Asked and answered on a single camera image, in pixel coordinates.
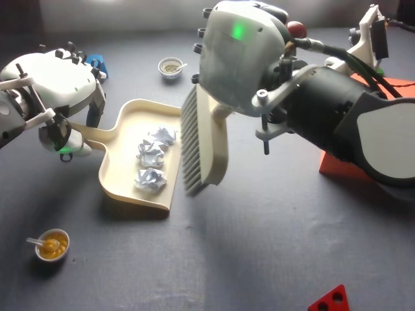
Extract cream plastic dustpan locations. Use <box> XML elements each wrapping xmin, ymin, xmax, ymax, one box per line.
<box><xmin>69</xmin><ymin>98</ymin><xmax>183</xmax><ymax>213</ymax></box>

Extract white bowl with yellow food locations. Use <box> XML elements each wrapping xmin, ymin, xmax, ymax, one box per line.
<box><xmin>34</xmin><ymin>228</ymin><xmax>70</xmax><ymax>263</ymax></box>

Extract white spoon in yellow food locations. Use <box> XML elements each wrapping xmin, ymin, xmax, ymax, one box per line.
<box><xmin>25</xmin><ymin>236</ymin><xmax>61</xmax><ymax>252</ymax></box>

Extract large orange cube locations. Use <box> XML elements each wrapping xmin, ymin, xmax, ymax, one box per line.
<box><xmin>318</xmin><ymin>73</ymin><xmax>415</xmax><ymax>182</ymax></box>

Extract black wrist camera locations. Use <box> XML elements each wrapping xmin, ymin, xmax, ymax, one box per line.
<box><xmin>369</xmin><ymin>18</ymin><xmax>390</xmax><ymax>61</ymax></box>

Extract white paper ball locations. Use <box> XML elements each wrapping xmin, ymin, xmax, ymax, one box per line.
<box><xmin>136</xmin><ymin>139</ymin><xmax>167</xmax><ymax>168</ymax></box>
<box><xmin>133</xmin><ymin>167</ymin><xmax>169</xmax><ymax>194</ymax></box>
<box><xmin>147</xmin><ymin>126</ymin><xmax>178</xmax><ymax>147</ymax></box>

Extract cream brush grey bristles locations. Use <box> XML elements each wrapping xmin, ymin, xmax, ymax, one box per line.
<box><xmin>180</xmin><ymin>21</ymin><xmax>307</xmax><ymax>198</ymax></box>

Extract blue hexagonal block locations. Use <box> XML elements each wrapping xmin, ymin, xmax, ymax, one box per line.
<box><xmin>86</xmin><ymin>54</ymin><xmax>110</xmax><ymax>80</ymax></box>

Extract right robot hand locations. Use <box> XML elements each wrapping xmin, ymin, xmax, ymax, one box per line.
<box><xmin>191</xmin><ymin>0</ymin><xmax>291</xmax><ymax>119</ymax></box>

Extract grey table cloth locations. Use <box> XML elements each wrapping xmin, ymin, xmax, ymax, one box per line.
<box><xmin>0</xmin><ymin>27</ymin><xmax>415</xmax><ymax>311</ymax></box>

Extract red triangular block with holes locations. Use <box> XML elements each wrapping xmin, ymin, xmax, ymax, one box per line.
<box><xmin>307</xmin><ymin>284</ymin><xmax>351</xmax><ymax>311</ymax></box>

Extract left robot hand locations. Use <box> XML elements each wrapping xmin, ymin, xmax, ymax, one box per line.
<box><xmin>0</xmin><ymin>41</ymin><xmax>108</xmax><ymax>163</ymax></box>

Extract small blue patterned bowl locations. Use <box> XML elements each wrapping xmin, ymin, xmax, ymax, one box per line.
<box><xmin>158</xmin><ymin>57</ymin><xmax>184</xmax><ymax>82</ymax></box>

